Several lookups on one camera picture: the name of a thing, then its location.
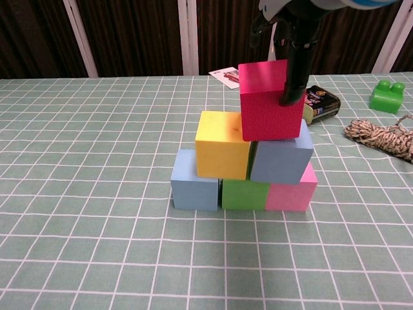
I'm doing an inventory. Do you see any green studded toy brick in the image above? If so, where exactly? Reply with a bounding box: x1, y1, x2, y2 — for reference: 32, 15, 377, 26
368, 80, 406, 114

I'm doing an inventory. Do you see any speckled rope bundle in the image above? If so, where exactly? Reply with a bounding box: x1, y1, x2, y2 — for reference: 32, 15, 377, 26
343, 113, 413, 164

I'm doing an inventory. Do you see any green checked tablecloth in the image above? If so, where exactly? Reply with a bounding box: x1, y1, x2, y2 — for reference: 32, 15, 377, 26
0, 73, 413, 310

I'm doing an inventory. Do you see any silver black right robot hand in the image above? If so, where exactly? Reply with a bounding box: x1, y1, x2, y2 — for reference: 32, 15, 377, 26
250, 0, 333, 107

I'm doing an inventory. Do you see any magenta red foam cube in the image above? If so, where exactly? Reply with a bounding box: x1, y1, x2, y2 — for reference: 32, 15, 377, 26
237, 59, 306, 142

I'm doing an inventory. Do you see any white frame post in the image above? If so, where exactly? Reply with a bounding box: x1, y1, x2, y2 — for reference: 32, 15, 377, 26
63, 0, 99, 78
370, 0, 413, 74
266, 22, 290, 62
177, 0, 199, 76

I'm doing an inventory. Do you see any pink foam cube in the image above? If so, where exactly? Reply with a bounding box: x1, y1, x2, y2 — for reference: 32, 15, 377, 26
265, 161, 319, 212

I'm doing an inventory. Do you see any light blue foam cube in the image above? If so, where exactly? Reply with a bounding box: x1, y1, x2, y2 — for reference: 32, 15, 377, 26
170, 149, 222, 211
250, 119, 315, 185

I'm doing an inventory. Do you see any dark brown pleated curtain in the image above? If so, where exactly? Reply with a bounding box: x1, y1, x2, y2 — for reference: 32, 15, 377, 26
0, 0, 413, 80

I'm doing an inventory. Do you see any white playing card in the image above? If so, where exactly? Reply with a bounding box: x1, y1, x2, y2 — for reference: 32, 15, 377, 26
208, 66, 241, 88

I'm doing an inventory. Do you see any green foam cube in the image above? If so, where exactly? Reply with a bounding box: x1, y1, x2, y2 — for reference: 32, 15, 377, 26
221, 178, 271, 211

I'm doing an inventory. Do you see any black printed tin can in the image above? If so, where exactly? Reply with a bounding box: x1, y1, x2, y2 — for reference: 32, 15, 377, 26
302, 85, 342, 125

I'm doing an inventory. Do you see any yellow foam cube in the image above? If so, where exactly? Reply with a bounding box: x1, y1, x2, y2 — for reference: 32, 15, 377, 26
195, 110, 252, 181

